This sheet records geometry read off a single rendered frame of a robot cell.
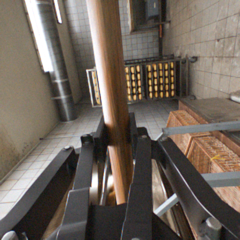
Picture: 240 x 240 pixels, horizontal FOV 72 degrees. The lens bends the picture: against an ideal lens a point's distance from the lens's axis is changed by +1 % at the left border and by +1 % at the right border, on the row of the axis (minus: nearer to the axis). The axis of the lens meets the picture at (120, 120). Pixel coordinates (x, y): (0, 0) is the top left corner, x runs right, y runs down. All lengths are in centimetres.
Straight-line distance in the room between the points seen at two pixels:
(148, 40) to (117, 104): 505
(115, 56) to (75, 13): 524
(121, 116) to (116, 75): 4
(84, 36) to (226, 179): 495
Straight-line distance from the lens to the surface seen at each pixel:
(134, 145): 17
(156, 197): 150
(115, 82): 17
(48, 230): 152
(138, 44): 517
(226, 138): 123
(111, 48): 17
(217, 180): 79
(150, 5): 462
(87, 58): 524
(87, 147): 16
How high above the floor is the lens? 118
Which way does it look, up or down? 3 degrees up
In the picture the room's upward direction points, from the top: 96 degrees counter-clockwise
